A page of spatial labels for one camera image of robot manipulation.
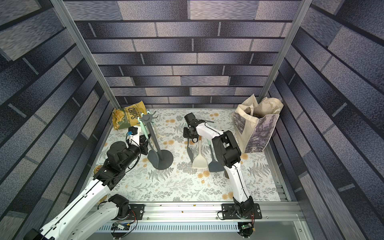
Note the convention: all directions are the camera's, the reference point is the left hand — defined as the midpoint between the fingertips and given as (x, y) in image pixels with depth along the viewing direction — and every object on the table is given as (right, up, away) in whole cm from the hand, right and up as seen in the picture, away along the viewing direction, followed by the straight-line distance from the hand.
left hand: (149, 134), depth 73 cm
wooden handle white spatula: (+26, -19, +17) cm, 36 cm away
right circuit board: (+47, -46, -3) cm, 66 cm away
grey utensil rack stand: (+4, -17, +20) cm, 27 cm away
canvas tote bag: (+55, +5, +4) cm, 55 cm away
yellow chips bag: (-27, +9, +30) cm, 42 cm away
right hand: (+17, -3, +30) cm, 35 cm away
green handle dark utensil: (+1, -12, +3) cm, 12 cm away
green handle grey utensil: (+20, -13, +20) cm, 31 cm away
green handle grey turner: (+35, -21, +17) cm, 45 cm away
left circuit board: (-15, -45, -2) cm, 48 cm away
